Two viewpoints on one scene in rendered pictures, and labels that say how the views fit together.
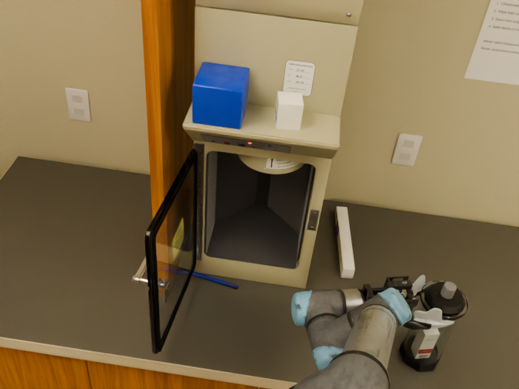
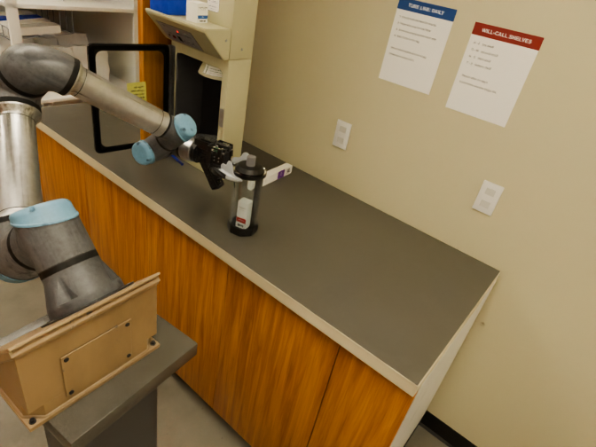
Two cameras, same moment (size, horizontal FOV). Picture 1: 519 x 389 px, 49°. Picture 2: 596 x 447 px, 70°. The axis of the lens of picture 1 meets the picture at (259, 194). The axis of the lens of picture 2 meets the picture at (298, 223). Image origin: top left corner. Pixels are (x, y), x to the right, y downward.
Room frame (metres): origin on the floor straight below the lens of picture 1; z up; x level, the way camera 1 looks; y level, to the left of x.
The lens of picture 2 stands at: (-0.08, -1.22, 1.75)
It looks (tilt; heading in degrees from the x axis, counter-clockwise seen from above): 31 degrees down; 30
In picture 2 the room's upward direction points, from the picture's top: 12 degrees clockwise
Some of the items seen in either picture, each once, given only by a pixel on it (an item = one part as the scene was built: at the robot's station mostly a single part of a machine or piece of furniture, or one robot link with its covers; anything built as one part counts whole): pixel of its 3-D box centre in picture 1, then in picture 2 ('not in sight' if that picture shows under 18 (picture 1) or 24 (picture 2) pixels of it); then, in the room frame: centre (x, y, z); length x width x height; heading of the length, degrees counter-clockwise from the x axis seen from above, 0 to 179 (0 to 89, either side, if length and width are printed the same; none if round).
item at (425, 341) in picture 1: (432, 326); (246, 198); (0.88, -0.45, 1.06); 0.11 x 0.11 x 0.21
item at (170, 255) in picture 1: (174, 252); (131, 98); (0.91, 0.18, 1.19); 0.30 x 0.01 x 0.40; 171
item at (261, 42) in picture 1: (266, 143); (223, 70); (1.20, 0.00, 1.33); 0.32 x 0.25 x 0.77; 87
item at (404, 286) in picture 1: (386, 301); (212, 154); (0.85, -0.31, 1.17); 0.12 x 0.08 x 0.09; 102
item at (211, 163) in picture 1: (261, 183); (219, 103); (1.20, 0.00, 1.19); 0.26 x 0.24 x 0.35; 87
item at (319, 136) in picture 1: (261, 139); (186, 34); (1.02, 0.01, 1.46); 0.32 x 0.11 x 0.10; 87
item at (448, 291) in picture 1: (446, 295); (250, 166); (0.88, -0.45, 1.18); 0.09 x 0.09 x 0.07
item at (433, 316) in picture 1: (435, 316); (230, 169); (0.83, -0.42, 1.16); 0.09 x 0.03 x 0.06; 77
